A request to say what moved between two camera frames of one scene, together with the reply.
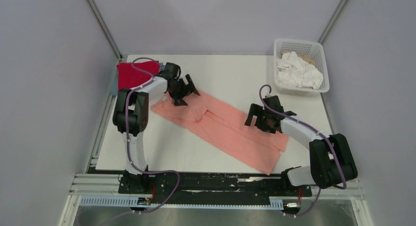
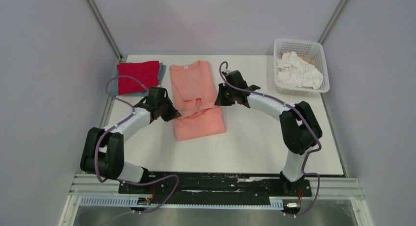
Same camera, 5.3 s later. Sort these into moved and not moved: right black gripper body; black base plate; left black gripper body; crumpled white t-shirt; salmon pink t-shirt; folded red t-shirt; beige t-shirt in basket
Moved: left black gripper body; salmon pink t-shirt; right black gripper body
Not moved: beige t-shirt in basket; black base plate; folded red t-shirt; crumpled white t-shirt
